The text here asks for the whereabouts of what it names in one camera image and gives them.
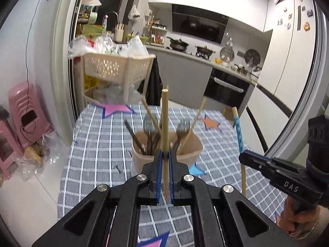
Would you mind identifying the green plastic container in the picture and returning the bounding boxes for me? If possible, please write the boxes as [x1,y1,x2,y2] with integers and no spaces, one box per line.
[82,24,106,35]

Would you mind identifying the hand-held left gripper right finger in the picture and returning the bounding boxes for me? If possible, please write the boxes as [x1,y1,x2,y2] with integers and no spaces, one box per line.
[168,149,296,247]

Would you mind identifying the grey lower kitchen cabinet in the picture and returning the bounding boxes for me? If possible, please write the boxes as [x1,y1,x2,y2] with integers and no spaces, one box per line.
[148,46,214,108]

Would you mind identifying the grey checked tablecloth with stars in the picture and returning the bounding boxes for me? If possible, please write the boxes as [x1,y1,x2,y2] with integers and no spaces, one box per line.
[58,103,291,247]

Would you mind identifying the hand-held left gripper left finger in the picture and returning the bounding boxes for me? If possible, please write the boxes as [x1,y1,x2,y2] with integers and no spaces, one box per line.
[32,149,163,247]

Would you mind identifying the white fridge with magnets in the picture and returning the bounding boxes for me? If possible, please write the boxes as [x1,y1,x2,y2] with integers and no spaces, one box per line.
[262,0,325,114]

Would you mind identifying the round metal steamer rack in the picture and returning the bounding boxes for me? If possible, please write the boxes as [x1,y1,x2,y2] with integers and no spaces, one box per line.
[220,47,235,62]

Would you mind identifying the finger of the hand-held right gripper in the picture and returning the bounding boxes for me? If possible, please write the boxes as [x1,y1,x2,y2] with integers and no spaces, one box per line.
[239,149,277,178]

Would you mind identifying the beige plastic utensil holder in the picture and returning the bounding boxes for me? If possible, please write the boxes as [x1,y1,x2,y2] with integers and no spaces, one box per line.
[132,131,204,171]

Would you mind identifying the blue patterned bamboo chopstick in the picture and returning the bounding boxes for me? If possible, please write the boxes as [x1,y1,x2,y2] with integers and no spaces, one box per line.
[232,107,247,197]

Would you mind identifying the white countertop chopstick holder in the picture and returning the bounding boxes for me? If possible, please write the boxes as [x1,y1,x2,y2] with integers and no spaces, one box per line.
[114,24,126,44]

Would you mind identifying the hanging white plastic bag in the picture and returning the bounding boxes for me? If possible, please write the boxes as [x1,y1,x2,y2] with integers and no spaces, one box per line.
[128,4,141,21]

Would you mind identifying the chrome kitchen faucet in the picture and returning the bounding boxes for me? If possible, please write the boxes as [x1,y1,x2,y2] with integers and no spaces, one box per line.
[104,11,119,32]

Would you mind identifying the white spice rack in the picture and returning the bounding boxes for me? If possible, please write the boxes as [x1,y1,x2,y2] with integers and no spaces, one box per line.
[150,24,169,46]

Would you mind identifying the black hanging cloth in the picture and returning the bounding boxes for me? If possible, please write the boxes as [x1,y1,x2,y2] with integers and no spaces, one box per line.
[145,55,165,106]

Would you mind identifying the white sliding door frame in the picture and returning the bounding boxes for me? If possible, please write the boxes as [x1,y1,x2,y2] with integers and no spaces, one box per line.
[53,0,86,124]

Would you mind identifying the black wok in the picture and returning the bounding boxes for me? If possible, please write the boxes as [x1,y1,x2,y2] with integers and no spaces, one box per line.
[195,45,216,57]
[167,37,190,51]

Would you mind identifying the pink plastic stool stack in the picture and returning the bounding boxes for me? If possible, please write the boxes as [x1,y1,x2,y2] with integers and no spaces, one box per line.
[8,81,54,149]

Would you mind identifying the person's right hand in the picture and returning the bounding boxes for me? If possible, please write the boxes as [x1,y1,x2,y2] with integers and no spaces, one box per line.
[281,198,321,240]

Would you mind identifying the clear plastic bag with vegetables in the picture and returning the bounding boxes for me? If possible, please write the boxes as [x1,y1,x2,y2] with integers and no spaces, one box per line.
[15,133,63,181]

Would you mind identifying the crumpled clear plastic bags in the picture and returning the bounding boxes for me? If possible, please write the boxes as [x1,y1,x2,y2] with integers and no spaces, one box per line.
[68,34,150,57]
[93,84,144,106]

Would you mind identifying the black range hood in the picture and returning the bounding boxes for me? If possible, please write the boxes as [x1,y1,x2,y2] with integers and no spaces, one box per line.
[172,4,229,45]

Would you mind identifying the black built-in oven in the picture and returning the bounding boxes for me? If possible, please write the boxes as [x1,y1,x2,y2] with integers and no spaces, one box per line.
[204,68,251,109]

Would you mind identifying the beige perforated basket rack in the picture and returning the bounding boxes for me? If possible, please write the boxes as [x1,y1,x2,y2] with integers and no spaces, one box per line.
[68,52,156,106]

